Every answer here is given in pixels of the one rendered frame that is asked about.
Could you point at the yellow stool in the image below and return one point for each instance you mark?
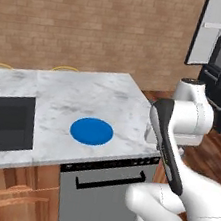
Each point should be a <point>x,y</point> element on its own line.
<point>66,68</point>
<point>0,64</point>

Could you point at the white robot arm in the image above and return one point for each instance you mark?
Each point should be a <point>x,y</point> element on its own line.
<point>179,113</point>

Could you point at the black sink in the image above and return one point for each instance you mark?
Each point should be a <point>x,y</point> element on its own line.
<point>6,123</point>

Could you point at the black fridge door white inside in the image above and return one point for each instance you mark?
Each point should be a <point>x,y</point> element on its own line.
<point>210,34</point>

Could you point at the grey dishwasher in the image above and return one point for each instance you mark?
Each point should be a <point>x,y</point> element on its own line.
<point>99,212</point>

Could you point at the blue round plate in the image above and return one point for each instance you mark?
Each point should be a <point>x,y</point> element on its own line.
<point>91,131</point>

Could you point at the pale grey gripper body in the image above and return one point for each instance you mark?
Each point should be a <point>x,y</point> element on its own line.
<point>190,140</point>

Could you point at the wooden cupboard door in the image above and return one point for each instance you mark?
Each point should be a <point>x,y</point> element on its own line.
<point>42,182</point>

